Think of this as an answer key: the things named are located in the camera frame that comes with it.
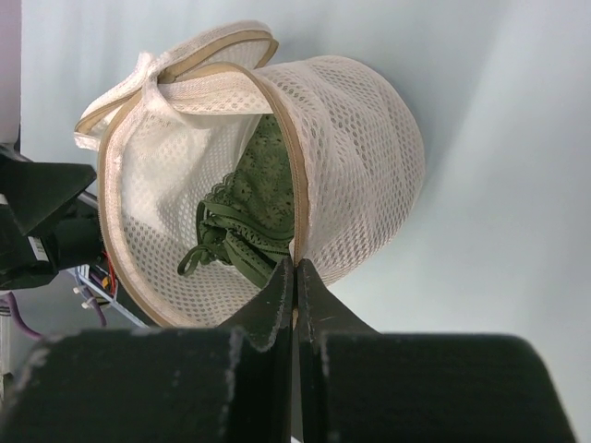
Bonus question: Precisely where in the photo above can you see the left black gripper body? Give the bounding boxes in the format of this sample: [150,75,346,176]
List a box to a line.
[1,202,103,291]

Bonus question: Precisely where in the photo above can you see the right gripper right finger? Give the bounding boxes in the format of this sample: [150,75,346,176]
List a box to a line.
[295,260,575,442]

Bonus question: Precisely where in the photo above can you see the round beige mesh laundry bag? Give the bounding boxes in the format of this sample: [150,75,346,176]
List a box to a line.
[74,20,425,328]

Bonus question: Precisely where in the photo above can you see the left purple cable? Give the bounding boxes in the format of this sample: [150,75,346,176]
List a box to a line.
[0,293,45,341]

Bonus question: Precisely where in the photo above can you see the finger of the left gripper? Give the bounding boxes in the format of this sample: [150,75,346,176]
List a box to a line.
[1,150,96,236]

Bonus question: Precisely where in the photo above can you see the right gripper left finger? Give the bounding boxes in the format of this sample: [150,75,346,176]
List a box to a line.
[1,259,294,442]

